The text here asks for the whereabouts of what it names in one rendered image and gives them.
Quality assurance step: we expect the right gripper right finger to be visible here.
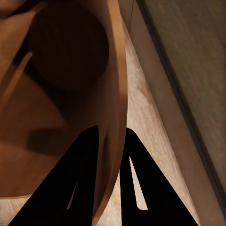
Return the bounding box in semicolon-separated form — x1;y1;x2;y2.
119;128;199;226

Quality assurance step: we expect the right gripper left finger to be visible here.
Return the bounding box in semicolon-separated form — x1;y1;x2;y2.
8;125;99;226

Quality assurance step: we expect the trash can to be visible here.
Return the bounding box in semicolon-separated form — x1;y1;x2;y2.
0;0;128;226

